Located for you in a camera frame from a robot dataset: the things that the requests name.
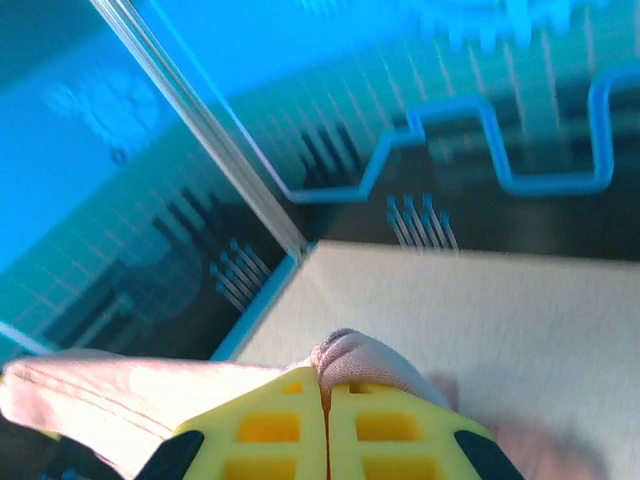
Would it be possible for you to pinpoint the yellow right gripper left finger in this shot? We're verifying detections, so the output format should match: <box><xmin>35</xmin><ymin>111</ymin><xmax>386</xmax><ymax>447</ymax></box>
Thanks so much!
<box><xmin>133</xmin><ymin>366</ymin><xmax>329</xmax><ymax>480</ymax></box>

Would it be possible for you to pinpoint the pink t-shirt with pixel print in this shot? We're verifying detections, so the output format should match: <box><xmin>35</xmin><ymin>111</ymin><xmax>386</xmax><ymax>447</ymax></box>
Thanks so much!
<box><xmin>0</xmin><ymin>327</ymin><xmax>616</xmax><ymax>480</ymax></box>

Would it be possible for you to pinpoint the aluminium frame post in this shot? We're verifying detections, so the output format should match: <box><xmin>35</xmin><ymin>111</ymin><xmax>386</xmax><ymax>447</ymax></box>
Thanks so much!
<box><xmin>89</xmin><ymin>0</ymin><xmax>317</xmax><ymax>261</ymax></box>

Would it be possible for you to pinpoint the blue table edge strip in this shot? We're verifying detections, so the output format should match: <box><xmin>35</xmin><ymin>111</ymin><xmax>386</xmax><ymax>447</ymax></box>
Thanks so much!
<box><xmin>209</xmin><ymin>254</ymin><xmax>301</xmax><ymax>361</ymax></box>

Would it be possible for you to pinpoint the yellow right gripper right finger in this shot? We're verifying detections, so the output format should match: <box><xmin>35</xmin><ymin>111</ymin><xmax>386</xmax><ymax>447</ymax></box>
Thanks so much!
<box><xmin>329</xmin><ymin>382</ymin><xmax>526</xmax><ymax>480</ymax></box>

